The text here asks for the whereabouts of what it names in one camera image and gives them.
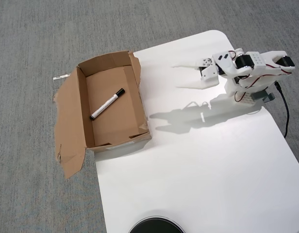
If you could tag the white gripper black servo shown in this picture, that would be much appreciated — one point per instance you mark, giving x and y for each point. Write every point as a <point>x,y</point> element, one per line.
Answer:
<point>208,73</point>

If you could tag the white marker pen black cap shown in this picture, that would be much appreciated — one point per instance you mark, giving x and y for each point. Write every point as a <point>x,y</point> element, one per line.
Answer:
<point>107,104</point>

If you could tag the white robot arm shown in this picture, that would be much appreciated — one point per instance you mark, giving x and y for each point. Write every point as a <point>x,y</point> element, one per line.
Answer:
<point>257,60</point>

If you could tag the open brown cardboard box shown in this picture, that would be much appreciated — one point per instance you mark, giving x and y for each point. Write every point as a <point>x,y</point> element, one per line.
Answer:
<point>115,121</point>

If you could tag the white paper strip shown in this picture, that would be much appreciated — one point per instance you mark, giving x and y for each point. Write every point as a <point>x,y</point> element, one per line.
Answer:
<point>61,77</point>

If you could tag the black round disc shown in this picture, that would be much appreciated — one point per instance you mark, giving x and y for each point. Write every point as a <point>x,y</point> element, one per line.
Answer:
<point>155,225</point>

